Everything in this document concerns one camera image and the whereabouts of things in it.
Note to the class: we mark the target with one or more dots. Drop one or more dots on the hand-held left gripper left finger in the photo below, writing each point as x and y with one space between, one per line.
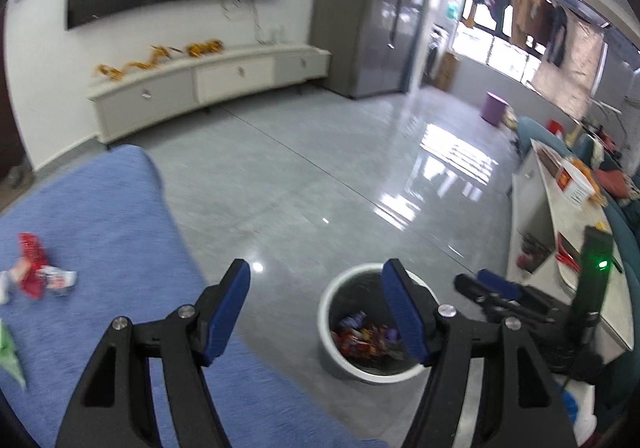
227 318

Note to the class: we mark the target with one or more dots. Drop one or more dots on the red cushion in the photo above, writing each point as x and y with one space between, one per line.
612 183

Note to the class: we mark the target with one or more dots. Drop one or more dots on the hanging dark trousers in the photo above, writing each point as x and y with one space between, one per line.
557 35

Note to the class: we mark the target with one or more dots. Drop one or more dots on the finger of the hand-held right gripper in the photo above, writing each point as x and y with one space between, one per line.
470 289
500 285

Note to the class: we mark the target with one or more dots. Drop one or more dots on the red and white box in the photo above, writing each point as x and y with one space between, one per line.
575 180

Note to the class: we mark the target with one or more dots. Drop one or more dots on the white waste bin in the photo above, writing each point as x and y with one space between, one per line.
325 328

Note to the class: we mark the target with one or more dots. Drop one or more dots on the white television cabinet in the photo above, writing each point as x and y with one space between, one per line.
165 88

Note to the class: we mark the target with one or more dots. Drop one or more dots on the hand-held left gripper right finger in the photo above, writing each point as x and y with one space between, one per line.
405 313

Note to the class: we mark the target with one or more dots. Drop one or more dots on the hanging dark clothes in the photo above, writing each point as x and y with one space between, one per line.
482 3

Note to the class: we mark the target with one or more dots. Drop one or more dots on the red orange wrapper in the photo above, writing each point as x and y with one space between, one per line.
352 344

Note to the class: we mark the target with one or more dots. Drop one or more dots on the short golden dragon ornament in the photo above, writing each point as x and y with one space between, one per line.
204 47

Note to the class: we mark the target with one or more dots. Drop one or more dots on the teal chair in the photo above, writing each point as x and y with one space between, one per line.
537 135

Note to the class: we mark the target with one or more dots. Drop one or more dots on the hanging brown shirt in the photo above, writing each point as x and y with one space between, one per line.
527 13

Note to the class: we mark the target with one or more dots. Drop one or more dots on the grey slipper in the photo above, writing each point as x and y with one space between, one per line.
16 175

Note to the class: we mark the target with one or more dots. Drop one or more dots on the washing machine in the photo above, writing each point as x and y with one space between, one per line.
437 50

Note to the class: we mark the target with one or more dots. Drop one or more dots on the blue fluffy mat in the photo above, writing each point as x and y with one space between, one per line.
100 208

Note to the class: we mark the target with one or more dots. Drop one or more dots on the black bin liner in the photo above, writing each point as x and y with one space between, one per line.
360 288

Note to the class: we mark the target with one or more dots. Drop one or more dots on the hanging grey blanket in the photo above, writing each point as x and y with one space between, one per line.
575 73

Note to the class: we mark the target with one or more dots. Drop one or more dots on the grey refrigerator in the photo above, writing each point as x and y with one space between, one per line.
350 13

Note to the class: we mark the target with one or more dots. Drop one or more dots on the dark book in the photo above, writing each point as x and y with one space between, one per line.
534 250

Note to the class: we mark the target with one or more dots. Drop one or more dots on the cardboard box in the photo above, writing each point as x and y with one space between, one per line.
446 70

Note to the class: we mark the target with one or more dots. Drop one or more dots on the green paper wrapper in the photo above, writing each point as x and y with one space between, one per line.
11 353

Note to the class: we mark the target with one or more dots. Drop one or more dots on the balcony window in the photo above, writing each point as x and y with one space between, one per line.
480 45

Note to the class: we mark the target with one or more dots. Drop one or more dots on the white long table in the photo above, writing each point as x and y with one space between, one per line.
575 223

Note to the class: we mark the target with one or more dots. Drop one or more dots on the green sign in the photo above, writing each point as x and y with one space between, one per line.
452 12

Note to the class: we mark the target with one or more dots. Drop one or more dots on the red snack wrapper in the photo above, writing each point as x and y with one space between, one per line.
31 268

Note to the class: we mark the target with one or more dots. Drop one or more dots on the long golden dragon ornament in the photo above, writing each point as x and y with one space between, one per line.
135 63

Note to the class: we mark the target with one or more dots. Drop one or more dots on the purple stool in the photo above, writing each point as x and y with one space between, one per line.
492 108

